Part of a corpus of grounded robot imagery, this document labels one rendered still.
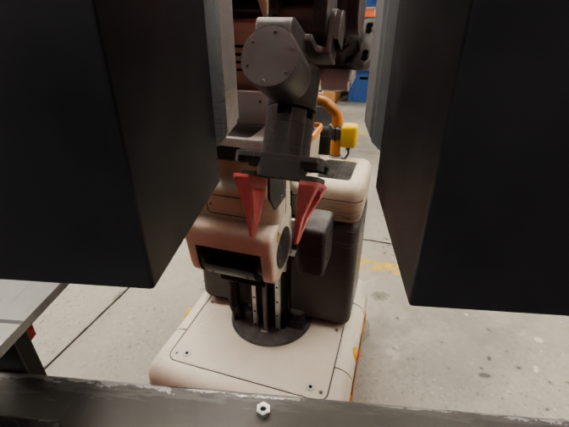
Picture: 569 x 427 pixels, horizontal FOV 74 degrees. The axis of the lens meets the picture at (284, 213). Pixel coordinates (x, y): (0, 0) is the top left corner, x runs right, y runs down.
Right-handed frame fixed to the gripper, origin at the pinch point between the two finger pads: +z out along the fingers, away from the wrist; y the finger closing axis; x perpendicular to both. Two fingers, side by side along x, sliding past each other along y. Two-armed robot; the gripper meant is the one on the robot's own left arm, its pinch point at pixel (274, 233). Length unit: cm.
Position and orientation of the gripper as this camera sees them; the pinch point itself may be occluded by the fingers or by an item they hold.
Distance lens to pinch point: 45.0
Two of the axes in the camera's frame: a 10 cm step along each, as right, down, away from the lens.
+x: 2.7, -0.1, 9.6
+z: -1.4, 9.9, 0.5
